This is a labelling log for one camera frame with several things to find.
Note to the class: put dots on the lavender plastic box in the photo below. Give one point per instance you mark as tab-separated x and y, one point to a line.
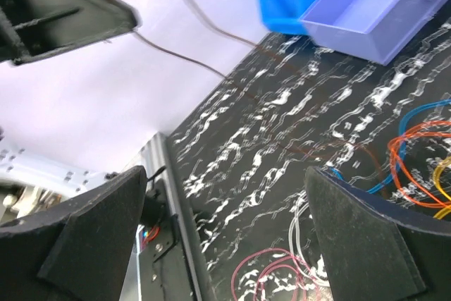
374	30

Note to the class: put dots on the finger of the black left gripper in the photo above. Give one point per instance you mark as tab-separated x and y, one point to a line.
34	30

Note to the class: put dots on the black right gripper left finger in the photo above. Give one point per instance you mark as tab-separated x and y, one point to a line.
77	250

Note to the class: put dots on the aluminium frame rail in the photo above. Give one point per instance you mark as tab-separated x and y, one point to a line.
155	154

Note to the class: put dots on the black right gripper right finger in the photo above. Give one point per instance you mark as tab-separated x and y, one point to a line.
376	250

